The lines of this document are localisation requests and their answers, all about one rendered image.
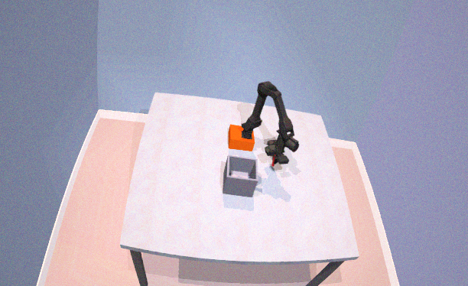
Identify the white square plate with hole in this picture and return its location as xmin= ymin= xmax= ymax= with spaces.
xmin=230 ymin=171 xmax=248 ymax=178

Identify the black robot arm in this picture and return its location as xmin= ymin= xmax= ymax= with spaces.
xmin=242 ymin=81 xmax=300 ymax=157

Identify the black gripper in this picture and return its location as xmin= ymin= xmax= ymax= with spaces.
xmin=268 ymin=140 xmax=290 ymax=164

